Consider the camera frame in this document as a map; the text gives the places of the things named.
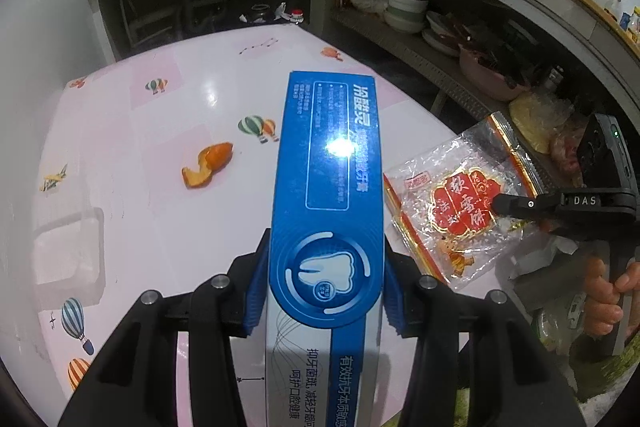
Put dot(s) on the white crumpled paper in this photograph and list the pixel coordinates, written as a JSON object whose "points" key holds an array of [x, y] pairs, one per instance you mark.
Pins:
{"points": [[542, 257]]}

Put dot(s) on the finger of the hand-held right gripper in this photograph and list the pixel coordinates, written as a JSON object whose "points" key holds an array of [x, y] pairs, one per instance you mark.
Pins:
{"points": [[525, 205], [537, 225]]}

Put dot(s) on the orange peel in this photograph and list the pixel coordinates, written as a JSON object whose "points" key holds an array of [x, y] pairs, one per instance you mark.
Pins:
{"points": [[212, 157]]}

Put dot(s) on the stack of plates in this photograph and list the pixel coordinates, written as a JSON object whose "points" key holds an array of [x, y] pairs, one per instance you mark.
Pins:
{"points": [[440, 34]]}

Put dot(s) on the pink plastic basin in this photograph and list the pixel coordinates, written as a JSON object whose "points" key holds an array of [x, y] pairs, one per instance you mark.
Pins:
{"points": [[490, 74]]}

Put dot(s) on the yellow plate in plastic bag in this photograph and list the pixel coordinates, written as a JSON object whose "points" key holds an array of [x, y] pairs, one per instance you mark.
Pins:
{"points": [[535, 122]]}

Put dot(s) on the clear wrapper with red label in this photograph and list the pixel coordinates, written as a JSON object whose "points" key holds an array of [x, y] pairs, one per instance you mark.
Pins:
{"points": [[465, 207]]}

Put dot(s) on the stack of white green bowls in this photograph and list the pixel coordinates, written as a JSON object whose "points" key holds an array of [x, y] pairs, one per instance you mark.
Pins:
{"points": [[406, 9]]}

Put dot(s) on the person's right hand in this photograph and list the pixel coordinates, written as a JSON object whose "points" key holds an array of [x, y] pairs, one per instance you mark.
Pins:
{"points": [[600, 302]]}

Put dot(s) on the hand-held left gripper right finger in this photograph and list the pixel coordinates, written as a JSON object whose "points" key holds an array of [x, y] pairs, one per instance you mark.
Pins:
{"points": [[392, 292]]}

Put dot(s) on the dark clay pot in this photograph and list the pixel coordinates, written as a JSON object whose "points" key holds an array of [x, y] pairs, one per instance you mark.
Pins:
{"points": [[257, 13]]}

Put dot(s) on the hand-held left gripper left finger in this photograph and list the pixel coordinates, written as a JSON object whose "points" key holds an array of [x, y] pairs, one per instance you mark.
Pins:
{"points": [[255, 287]]}

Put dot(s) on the blue white toothpaste box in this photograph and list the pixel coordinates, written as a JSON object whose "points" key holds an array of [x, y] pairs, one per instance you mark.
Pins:
{"points": [[325, 157]]}

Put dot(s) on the red filled plastic bag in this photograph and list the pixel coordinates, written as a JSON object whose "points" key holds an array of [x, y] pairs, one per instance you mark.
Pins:
{"points": [[567, 152]]}

